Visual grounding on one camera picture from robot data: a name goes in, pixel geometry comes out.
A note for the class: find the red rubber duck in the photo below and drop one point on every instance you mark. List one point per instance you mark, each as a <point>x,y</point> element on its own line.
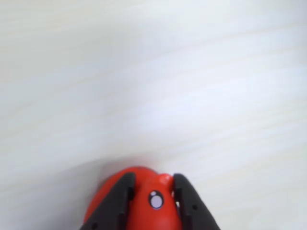
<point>148,220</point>

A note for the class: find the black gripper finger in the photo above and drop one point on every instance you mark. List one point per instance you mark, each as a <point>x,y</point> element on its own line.
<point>115,206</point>
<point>194,208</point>

